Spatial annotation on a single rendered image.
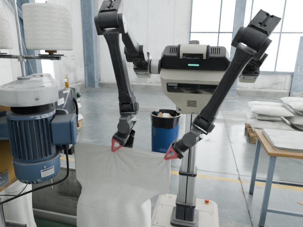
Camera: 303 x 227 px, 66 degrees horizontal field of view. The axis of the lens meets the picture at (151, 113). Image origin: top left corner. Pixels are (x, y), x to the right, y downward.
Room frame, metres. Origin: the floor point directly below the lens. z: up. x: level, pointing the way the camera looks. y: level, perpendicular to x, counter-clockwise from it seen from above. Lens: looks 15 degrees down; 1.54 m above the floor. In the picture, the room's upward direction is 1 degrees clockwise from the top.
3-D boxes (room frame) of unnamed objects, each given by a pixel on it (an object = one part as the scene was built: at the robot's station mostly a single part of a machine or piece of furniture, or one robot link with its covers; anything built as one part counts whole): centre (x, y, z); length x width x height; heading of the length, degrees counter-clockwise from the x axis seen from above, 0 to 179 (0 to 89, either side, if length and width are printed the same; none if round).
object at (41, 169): (0.76, 0.41, 1.21); 0.15 x 0.15 x 0.25
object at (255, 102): (4.29, -2.19, 0.56); 0.66 x 0.42 x 0.13; 72
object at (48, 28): (0.91, 0.39, 1.61); 0.17 x 0.17 x 0.17
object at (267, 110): (3.92, -2.08, 0.57); 0.66 x 0.42 x 0.13; 70
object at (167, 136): (3.31, -0.21, 0.32); 0.51 x 0.48 x 0.65; 167
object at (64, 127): (0.78, 0.31, 1.25); 0.10 x 0.08 x 0.12; 12
